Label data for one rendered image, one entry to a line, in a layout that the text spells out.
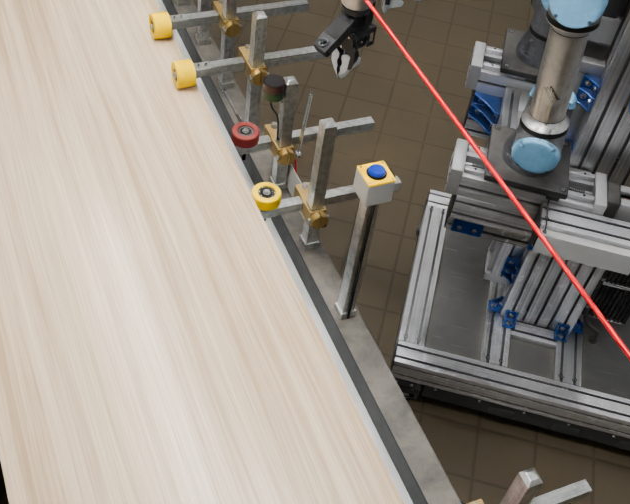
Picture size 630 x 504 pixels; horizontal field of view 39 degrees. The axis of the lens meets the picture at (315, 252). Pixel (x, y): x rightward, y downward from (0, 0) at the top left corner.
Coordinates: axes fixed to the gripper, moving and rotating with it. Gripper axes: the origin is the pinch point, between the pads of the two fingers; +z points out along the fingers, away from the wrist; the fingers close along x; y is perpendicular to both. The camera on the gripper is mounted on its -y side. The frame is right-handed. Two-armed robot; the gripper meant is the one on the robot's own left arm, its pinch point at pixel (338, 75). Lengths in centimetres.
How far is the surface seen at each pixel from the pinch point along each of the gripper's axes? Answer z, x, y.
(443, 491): 53, -83, -37
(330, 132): 8.9, -7.8, -9.0
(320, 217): 37.1, -10.2, -10.2
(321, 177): 24.4, -7.6, -9.4
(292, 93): 16.0, 15.4, 0.3
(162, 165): 32, 28, -35
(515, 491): 17, -99, -46
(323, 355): 33, -45, -44
